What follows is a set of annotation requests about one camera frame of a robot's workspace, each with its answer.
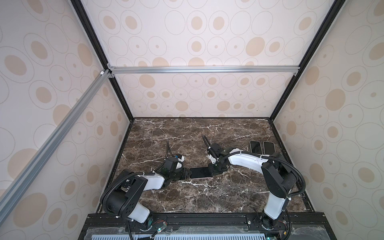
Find black phone silver edge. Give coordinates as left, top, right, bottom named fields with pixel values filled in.
left=250, top=141, right=263, bottom=155

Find black phone white edge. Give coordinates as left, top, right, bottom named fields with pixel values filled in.
left=263, top=141, right=276, bottom=155

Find black corner frame post right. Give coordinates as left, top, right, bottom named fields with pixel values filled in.
left=270, top=0, right=346, bottom=122

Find black corner frame post left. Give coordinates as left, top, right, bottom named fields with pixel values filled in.
left=71, top=0, right=135, bottom=121

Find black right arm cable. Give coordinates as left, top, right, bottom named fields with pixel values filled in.
left=202, top=134, right=307, bottom=197

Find aluminium rail back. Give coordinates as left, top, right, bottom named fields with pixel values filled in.
left=111, top=65, right=300, bottom=74

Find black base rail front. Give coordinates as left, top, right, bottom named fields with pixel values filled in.
left=79, top=213, right=336, bottom=240

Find pink phone case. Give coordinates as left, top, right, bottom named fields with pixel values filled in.
left=188, top=167, right=214, bottom=181

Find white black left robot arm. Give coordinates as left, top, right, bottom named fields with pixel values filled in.
left=101, top=154, right=188, bottom=224

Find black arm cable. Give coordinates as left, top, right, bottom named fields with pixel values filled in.
left=202, top=134, right=307, bottom=197
left=100, top=140, right=175, bottom=217

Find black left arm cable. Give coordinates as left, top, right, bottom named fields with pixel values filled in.
left=100, top=140, right=175, bottom=217

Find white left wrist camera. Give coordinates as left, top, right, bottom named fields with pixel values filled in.
left=175, top=154, right=185, bottom=170

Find black corner frame post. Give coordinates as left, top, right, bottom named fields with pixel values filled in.
left=270, top=0, right=346, bottom=122
left=71, top=0, right=135, bottom=121

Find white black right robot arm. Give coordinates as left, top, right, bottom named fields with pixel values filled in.
left=207, top=143, right=306, bottom=220

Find aluminium rail left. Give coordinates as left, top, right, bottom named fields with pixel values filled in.
left=1, top=69, right=112, bottom=224

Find aluminium rail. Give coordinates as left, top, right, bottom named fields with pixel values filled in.
left=111, top=65, right=300, bottom=74
left=1, top=69, right=112, bottom=224

